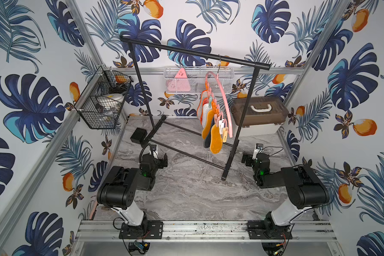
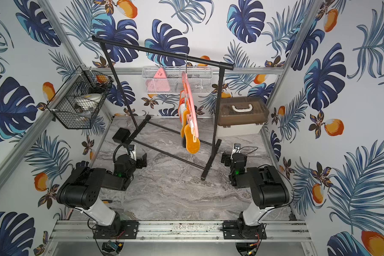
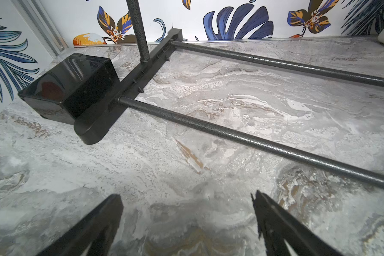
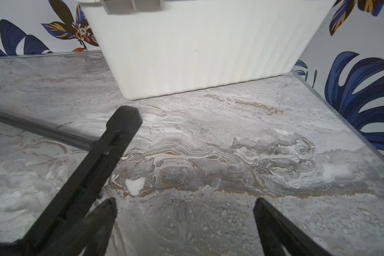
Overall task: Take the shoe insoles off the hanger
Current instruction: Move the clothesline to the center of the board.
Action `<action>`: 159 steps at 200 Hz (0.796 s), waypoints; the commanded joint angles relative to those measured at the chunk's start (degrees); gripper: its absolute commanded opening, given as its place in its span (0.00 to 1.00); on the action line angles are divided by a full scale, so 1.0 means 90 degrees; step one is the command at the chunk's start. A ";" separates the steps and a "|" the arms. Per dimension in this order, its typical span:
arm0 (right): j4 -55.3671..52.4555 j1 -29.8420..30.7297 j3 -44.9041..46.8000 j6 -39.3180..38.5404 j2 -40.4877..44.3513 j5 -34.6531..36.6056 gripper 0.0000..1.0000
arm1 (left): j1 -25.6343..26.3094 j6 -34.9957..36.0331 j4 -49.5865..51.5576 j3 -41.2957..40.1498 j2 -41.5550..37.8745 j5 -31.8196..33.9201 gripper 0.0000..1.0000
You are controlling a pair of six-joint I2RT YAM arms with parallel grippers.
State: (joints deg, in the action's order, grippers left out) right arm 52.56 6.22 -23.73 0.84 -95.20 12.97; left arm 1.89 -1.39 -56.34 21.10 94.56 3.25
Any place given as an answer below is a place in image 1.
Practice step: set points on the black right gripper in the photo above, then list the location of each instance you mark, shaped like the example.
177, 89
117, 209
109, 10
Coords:
248, 158

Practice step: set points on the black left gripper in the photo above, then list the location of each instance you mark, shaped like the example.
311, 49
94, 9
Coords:
161, 161

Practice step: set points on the orange shoe insole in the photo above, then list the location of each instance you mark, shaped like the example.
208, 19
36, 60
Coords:
208, 117
216, 140

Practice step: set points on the pink clip hanger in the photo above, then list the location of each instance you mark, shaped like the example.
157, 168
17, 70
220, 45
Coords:
226, 105

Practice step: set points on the dark grey shoe insole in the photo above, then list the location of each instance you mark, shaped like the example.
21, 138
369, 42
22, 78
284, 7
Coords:
207, 140

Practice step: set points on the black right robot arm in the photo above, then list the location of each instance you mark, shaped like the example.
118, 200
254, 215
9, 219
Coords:
304, 188

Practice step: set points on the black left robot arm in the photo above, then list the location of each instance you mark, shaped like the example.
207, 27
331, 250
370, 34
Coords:
117, 192

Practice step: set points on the white shoe insole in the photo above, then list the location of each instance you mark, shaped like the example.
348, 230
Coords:
205, 111

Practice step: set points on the red shoe insole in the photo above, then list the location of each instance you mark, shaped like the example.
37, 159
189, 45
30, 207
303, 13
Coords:
200, 106

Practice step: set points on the small black box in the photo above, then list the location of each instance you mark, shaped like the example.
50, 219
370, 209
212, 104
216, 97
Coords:
138, 136

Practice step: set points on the brown lid storage box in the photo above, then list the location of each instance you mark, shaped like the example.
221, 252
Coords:
264, 115

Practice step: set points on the white bowl in basket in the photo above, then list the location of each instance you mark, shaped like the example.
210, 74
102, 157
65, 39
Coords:
110, 101

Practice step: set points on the pink triangle item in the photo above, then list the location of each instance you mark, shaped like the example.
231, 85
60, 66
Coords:
177, 80

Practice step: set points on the black garment rack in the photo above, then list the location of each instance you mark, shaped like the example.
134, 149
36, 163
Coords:
183, 105

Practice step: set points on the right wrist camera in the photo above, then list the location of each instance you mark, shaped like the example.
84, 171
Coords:
258, 149

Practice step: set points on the black wire basket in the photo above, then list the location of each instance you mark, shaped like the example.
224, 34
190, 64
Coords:
103, 82

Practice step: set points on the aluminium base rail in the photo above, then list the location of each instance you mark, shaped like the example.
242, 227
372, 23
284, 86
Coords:
208, 231

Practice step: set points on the clear wall shelf basket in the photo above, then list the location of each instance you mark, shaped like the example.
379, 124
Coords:
196, 76

